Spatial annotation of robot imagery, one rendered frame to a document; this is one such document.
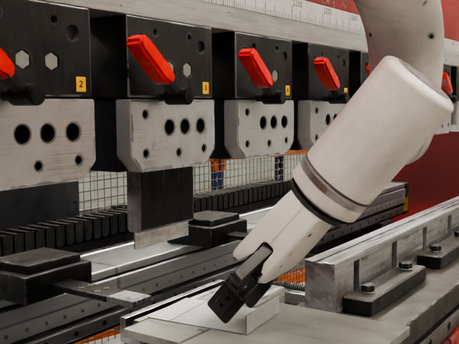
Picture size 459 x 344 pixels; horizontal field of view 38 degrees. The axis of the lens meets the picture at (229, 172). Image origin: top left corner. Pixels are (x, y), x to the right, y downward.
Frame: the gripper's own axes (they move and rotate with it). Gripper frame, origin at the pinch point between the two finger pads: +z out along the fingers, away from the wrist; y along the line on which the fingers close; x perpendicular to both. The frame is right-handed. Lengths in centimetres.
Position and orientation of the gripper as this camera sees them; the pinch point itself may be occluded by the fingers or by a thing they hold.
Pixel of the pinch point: (238, 295)
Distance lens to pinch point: 76.9
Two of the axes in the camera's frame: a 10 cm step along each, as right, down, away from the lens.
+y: -4.7, 0.9, -8.8
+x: 6.8, 6.7, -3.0
